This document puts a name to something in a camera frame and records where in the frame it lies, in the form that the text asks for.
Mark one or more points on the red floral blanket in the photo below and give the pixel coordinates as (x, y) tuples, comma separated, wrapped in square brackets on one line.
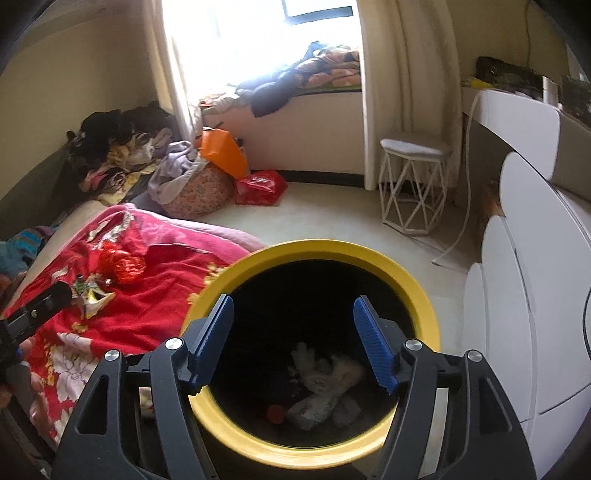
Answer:
[(152, 295)]

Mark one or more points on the pile of clothes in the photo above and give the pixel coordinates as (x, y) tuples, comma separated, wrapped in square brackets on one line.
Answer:
[(115, 138)]

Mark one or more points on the yellow rimmed black trash bin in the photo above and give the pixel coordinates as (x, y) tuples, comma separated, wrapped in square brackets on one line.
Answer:
[(258, 265)]

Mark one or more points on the white dressing table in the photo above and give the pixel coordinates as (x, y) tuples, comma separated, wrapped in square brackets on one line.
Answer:
[(521, 138)]

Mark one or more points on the light crumpled clothes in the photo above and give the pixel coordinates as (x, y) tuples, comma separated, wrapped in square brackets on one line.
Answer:
[(221, 102)]

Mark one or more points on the floral fabric bundle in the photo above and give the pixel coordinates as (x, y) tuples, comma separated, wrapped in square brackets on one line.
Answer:
[(203, 194)]

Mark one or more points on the window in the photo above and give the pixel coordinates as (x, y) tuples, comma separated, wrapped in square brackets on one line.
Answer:
[(258, 37)]

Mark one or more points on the red crinkled wrapper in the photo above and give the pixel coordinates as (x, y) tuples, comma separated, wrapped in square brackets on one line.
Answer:
[(122, 266)]

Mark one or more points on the cream curtain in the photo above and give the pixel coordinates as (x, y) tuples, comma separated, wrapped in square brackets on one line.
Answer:
[(178, 69), (406, 69)]

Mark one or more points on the blue floral garment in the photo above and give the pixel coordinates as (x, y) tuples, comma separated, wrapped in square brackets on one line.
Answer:
[(21, 251)]

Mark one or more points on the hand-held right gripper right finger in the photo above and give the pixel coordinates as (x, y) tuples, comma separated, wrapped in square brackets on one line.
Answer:
[(374, 346)]

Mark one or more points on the dark bag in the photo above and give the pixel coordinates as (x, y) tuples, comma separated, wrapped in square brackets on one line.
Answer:
[(508, 74)]

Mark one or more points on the white window seat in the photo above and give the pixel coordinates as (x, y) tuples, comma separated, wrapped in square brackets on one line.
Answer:
[(314, 134)]

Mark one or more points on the person's left hand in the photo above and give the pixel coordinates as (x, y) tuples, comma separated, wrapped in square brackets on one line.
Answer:
[(38, 385)]

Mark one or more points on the grey headboard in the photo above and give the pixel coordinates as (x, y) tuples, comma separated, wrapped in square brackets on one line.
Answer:
[(32, 180)]

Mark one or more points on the beige mattress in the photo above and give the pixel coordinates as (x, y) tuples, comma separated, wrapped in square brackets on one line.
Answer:
[(60, 235)]

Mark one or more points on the gold green foil wrapper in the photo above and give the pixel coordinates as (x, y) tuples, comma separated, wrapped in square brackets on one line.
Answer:
[(94, 295)]

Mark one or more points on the lavender grey garment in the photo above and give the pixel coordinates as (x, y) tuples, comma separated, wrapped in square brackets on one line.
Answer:
[(173, 170)]

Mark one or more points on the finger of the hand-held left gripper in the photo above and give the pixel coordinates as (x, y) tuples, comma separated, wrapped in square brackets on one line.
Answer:
[(41, 302)]

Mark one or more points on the yellow item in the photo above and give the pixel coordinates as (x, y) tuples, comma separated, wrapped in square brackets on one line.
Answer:
[(478, 84)]

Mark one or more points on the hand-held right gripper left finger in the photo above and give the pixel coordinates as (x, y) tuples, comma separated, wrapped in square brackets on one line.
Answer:
[(214, 337)]

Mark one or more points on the orange bag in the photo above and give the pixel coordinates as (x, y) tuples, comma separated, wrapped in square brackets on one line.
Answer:
[(224, 152)]

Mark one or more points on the dark jacket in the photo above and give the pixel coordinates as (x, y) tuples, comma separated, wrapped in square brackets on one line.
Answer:
[(272, 92)]

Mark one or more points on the orange floral quilt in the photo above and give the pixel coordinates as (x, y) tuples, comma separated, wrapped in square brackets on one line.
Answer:
[(330, 64)]

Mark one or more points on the red plastic bag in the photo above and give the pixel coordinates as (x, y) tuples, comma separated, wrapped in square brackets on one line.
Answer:
[(261, 187)]

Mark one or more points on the small red round lid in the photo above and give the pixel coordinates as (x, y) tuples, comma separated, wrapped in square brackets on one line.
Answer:
[(275, 413)]

